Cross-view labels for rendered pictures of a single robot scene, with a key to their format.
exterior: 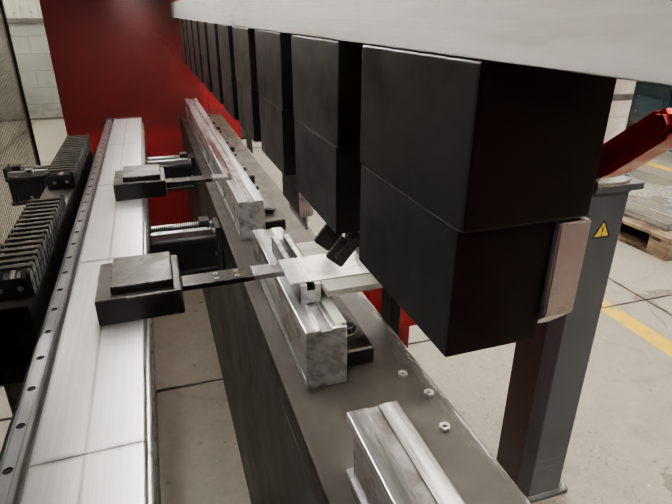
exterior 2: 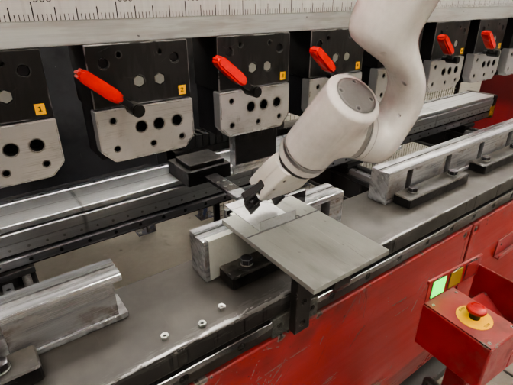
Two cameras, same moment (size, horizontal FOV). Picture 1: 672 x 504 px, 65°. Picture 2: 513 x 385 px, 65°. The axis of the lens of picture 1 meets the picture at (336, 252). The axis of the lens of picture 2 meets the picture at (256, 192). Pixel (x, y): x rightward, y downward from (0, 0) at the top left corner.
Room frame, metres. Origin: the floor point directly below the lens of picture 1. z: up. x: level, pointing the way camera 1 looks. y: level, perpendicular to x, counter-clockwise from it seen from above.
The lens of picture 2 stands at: (0.52, -0.67, 1.40)
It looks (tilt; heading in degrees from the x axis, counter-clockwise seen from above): 26 degrees down; 73
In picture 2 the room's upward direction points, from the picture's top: straight up
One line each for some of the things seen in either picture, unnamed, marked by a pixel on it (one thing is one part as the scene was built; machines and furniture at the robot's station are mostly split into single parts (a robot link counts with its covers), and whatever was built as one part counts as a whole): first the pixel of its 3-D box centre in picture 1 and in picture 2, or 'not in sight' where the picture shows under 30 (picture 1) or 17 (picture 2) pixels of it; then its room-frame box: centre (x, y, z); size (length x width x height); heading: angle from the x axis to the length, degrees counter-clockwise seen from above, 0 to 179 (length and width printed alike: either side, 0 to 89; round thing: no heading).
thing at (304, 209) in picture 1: (296, 187); (253, 146); (0.74, 0.06, 1.13); 0.10 x 0.02 x 0.10; 19
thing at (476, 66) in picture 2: (220, 55); (473, 49); (1.47, 0.30, 1.26); 0.15 x 0.09 x 0.17; 19
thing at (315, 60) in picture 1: (353, 126); (135, 96); (0.53, -0.02, 1.26); 0.15 x 0.09 x 0.17; 19
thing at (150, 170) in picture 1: (174, 177); not in sight; (1.19, 0.38, 1.01); 0.26 x 0.12 x 0.05; 109
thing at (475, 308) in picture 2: not in sight; (475, 313); (1.16, -0.18, 0.79); 0.04 x 0.04 x 0.04
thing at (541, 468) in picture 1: (552, 347); not in sight; (1.25, -0.61, 0.50); 0.18 x 0.18 x 1.00; 17
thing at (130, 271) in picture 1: (194, 276); (214, 175); (0.69, 0.21, 1.01); 0.26 x 0.12 x 0.05; 109
